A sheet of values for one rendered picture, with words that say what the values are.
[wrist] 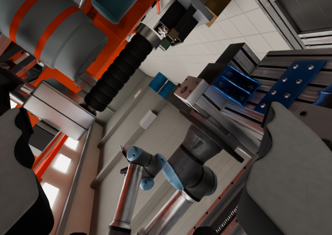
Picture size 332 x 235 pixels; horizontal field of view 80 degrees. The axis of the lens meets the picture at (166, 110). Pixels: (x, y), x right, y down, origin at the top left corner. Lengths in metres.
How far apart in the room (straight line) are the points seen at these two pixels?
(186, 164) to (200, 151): 0.07
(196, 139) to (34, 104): 0.55
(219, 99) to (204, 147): 0.18
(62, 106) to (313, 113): 0.36
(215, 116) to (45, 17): 0.54
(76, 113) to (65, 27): 0.19
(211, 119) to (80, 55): 0.47
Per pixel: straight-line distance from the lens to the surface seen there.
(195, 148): 0.74
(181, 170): 0.76
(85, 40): 0.45
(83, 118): 0.32
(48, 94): 0.32
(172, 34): 0.85
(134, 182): 0.98
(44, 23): 0.45
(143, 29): 0.32
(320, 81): 0.58
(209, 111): 0.70
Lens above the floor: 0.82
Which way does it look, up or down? 2 degrees up
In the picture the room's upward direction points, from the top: 141 degrees counter-clockwise
